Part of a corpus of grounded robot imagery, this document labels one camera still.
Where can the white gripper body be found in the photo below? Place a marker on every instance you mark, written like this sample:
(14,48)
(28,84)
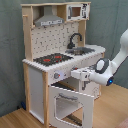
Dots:
(82,74)

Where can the small metal pot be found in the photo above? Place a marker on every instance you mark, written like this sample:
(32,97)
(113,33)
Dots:
(78,52)

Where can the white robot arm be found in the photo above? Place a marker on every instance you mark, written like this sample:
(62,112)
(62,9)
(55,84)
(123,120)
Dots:
(103,71)

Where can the wooden toy kitchen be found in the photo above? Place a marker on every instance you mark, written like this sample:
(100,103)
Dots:
(46,40)

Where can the grey toy sink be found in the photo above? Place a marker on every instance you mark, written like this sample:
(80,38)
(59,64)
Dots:
(86,50)

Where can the white oven door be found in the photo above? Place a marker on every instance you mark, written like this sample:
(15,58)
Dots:
(63,102)

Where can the left oven knob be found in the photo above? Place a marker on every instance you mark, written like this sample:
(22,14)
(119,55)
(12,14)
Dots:
(56,75)

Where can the black toy faucet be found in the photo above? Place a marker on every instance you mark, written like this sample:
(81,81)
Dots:
(73,40)

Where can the black toy stovetop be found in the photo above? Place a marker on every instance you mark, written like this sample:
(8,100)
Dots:
(52,59)

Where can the toy microwave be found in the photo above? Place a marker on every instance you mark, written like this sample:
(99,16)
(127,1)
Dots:
(77,11)

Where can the grey range hood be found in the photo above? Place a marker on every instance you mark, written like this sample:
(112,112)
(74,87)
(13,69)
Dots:
(48,18)

